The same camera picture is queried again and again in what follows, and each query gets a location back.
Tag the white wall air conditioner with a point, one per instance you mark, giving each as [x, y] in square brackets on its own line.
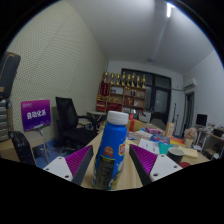
[190, 84]

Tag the wooden side desk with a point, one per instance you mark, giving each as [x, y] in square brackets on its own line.
[215, 137]

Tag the grey striped seat back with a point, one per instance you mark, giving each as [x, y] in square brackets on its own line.
[3, 121]

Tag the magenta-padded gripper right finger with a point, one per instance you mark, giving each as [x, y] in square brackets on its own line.
[145, 159]

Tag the black framed glass door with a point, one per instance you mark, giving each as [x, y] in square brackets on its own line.
[161, 100]

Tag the pink flowers in white pot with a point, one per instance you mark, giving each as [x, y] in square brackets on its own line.
[190, 133]

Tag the standing orange card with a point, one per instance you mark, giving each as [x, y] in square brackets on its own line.
[170, 129]

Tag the yellow gift box red ribbon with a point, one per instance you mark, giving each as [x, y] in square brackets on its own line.
[135, 125]

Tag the white booklet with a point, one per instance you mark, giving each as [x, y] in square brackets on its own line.
[148, 146]

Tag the purple sign board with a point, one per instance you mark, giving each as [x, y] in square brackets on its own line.
[35, 115]

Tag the black mesh chair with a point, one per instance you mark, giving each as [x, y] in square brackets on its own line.
[21, 148]

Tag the blue drink bottle white cap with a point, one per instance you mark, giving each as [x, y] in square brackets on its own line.
[111, 146]

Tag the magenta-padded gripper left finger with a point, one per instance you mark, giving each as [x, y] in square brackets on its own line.
[78, 159]

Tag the teal book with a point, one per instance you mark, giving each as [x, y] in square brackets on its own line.
[164, 147]

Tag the wooden shelf unit with trophies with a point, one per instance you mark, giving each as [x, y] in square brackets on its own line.
[123, 96]

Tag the colourful printed magazine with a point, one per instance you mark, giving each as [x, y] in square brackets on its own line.
[160, 138]

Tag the black office chair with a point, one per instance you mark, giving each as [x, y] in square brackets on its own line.
[68, 116]

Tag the black computer monitor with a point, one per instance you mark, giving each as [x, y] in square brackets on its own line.
[201, 119]

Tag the orange book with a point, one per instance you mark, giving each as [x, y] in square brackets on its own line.
[176, 140]

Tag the ceiling tube light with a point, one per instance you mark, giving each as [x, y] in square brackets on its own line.
[169, 10]

